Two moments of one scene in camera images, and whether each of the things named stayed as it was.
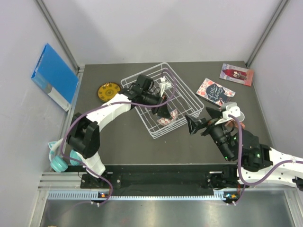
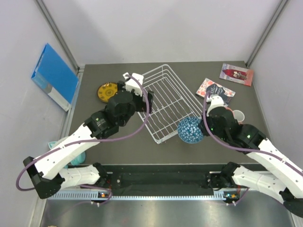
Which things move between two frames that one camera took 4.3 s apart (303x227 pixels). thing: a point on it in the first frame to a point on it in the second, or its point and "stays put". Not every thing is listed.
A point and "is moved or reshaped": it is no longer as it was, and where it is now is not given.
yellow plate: x=107 y=91 stays put
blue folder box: x=55 y=78 stays put
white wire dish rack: x=180 y=99 is moved or reshaped
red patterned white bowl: x=166 y=121 to x=189 y=131
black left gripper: x=162 y=111 to x=150 y=97
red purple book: x=236 y=74 stays put
